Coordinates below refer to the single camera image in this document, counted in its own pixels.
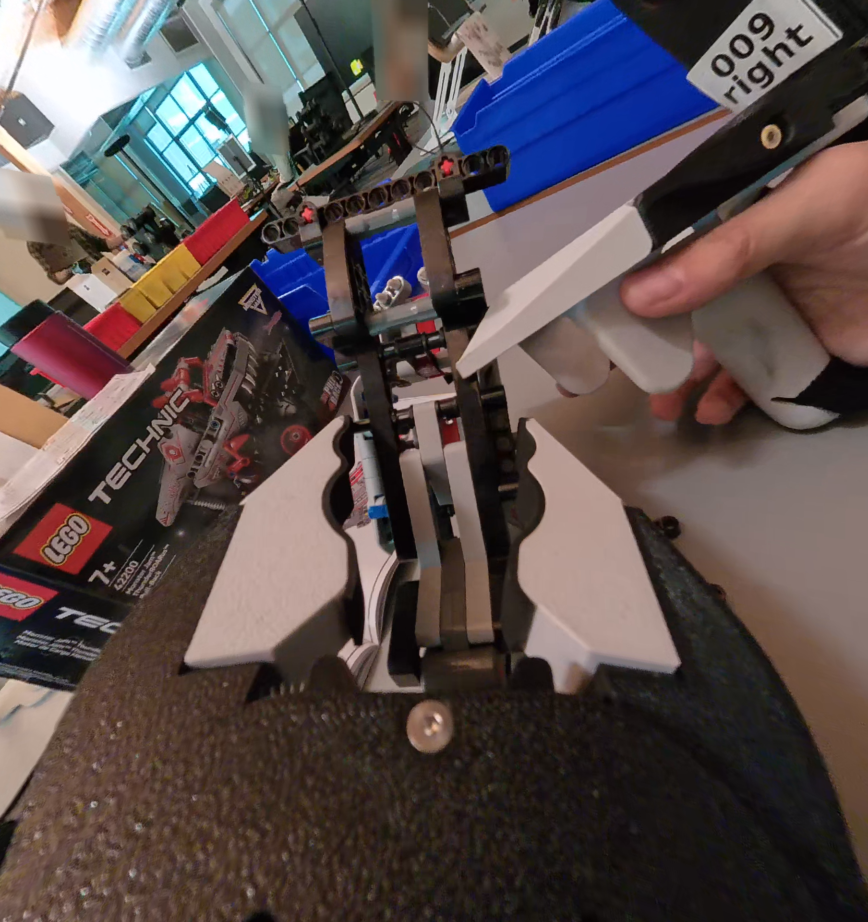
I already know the black toy set box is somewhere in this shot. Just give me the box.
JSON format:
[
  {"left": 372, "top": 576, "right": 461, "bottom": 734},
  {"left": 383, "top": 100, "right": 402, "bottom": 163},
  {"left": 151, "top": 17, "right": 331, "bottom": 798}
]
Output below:
[{"left": 0, "top": 267, "right": 349, "bottom": 692}]

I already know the white printed instruction sheet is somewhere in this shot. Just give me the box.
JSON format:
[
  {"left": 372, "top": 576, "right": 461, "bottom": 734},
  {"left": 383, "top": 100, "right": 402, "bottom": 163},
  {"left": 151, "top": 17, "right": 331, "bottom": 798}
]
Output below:
[{"left": 0, "top": 421, "right": 42, "bottom": 520}]

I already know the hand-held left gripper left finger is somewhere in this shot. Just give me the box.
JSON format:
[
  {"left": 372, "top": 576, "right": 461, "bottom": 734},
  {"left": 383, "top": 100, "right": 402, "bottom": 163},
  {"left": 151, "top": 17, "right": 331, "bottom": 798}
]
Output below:
[{"left": 184, "top": 416, "right": 359, "bottom": 671}]

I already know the blue storage bin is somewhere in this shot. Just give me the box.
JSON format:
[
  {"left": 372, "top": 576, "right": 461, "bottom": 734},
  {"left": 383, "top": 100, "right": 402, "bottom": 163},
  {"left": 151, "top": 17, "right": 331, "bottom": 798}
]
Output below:
[
  {"left": 452, "top": 0, "right": 723, "bottom": 188},
  {"left": 250, "top": 223, "right": 421, "bottom": 361}
]

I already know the red storage bin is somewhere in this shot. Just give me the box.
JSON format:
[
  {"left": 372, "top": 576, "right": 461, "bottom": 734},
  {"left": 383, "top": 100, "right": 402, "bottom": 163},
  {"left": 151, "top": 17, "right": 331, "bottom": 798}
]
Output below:
[
  {"left": 81, "top": 303, "right": 143, "bottom": 354},
  {"left": 185, "top": 198, "right": 251, "bottom": 260}
]

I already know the grey black toy brick model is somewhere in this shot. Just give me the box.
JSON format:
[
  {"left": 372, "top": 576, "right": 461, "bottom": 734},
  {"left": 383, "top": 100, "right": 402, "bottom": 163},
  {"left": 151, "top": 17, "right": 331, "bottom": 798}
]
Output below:
[{"left": 261, "top": 144, "right": 532, "bottom": 692}]

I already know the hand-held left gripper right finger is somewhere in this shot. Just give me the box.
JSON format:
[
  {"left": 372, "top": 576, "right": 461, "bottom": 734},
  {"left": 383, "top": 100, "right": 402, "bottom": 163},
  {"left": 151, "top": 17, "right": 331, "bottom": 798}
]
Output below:
[{"left": 509, "top": 418, "right": 681, "bottom": 692}]

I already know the yellow storage bin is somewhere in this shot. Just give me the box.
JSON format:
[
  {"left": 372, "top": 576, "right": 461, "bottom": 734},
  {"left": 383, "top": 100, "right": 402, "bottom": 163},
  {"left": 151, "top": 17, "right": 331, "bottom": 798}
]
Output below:
[{"left": 121, "top": 241, "right": 212, "bottom": 321}]

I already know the wooden board on white stand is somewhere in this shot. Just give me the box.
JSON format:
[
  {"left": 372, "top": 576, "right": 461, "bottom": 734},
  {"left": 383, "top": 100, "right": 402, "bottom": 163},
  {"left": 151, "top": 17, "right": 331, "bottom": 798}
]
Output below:
[{"left": 427, "top": 0, "right": 510, "bottom": 120}]

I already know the person's right hand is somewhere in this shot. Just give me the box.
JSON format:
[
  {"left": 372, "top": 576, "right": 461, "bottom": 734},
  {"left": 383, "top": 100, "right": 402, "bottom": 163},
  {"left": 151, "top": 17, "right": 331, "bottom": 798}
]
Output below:
[{"left": 556, "top": 137, "right": 868, "bottom": 426}]

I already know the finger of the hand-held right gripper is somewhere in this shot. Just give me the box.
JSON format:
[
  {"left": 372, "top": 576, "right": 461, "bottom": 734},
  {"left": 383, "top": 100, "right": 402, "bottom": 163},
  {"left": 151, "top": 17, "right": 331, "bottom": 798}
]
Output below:
[{"left": 456, "top": 204, "right": 654, "bottom": 379}]

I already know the magenta container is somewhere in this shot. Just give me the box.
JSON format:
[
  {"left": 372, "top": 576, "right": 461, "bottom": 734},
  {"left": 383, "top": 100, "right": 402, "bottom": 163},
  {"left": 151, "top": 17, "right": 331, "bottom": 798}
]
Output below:
[{"left": 9, "top": 312, "right": 133, "bottom": 399}]

